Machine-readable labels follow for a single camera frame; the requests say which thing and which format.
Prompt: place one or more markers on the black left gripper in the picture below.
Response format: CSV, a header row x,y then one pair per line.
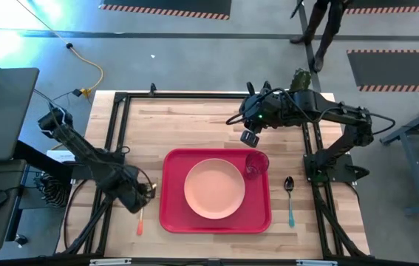
x,y
135,192

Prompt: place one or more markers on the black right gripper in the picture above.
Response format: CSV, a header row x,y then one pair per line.
x,y
268,109

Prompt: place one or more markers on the pink faceted plastic cup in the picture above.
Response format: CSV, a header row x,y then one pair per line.
x,y
257,164

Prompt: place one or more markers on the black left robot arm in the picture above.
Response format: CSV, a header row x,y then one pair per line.
x,y
83,147

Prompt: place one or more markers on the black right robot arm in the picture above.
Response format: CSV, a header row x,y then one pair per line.
x,y
346,118

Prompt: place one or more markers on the red plastic tray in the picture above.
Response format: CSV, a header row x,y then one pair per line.
x,y
172,221

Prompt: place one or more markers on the white paper label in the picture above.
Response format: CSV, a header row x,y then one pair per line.
x,y
59,156

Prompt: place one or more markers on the black table clamp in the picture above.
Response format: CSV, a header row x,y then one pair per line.
x,y
152,89

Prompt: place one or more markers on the person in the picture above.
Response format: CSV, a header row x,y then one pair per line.
x,y
329,29

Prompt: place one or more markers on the dark grey monitor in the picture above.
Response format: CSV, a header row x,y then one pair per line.
x,y
2,111

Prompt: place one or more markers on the black striped-edge floor mat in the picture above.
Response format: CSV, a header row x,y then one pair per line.
x,y
397,70
397,4
165,5

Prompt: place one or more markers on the white metal bracket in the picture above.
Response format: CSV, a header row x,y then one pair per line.
x,y
317,263
110,262

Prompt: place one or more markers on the black aluminium table frame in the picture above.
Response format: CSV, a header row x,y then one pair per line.
x,y
120,97

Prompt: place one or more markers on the grey metal table frame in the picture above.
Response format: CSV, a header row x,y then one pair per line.
x,y
408,173

